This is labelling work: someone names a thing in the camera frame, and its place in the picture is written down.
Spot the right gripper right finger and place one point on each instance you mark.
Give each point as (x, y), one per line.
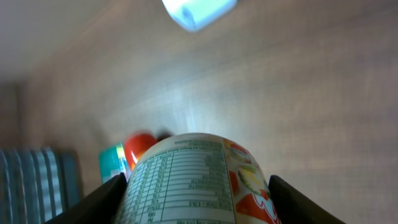
(294, 207)

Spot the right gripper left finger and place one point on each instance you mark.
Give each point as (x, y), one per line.
(100, 206)

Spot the green 3M gloves package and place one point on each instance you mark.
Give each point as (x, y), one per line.
(113, 162)

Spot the red chili sauce bottle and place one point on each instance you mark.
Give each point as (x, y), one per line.
(136, 145)

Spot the green lid seasoning jar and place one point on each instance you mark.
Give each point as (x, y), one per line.
(197, 178)

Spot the white barcode scanner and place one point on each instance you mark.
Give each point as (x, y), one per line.
(193, 15)

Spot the grey plastic shopping basket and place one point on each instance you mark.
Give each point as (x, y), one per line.
(37, 185)

